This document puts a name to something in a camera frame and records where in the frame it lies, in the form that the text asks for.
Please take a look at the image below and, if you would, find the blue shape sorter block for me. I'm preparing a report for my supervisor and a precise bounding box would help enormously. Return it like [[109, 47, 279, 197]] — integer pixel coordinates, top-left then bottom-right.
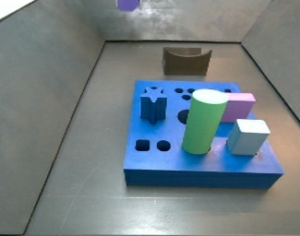
[[122, 79, 285, 190]]

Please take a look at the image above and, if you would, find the black curved fixture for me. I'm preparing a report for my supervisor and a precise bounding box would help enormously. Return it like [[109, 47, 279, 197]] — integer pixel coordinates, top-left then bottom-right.
[[163, 47, 213, 76]]

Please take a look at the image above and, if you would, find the purple three prong object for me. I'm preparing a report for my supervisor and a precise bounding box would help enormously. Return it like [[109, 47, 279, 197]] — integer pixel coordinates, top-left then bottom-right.
[[117, 0, 139, 12]]

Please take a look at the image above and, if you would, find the light blue rectangular block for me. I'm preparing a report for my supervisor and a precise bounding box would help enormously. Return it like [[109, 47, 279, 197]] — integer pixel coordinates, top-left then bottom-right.
[[228, 119, 270, 156]]

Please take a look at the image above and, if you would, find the dark blue star peg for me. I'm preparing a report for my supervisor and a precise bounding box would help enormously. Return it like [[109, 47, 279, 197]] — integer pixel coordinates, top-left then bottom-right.
[[141, 87, 166, 124]]

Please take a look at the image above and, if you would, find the pink rectangular block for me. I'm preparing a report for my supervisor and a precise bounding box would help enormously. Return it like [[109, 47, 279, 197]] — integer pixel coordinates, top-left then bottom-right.
[[221, 92, 256, 123]]

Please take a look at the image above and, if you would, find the green cylinder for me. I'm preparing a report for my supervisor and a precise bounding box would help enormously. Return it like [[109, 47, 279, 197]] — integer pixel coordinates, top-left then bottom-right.
[[182, 88, 229, 155]]

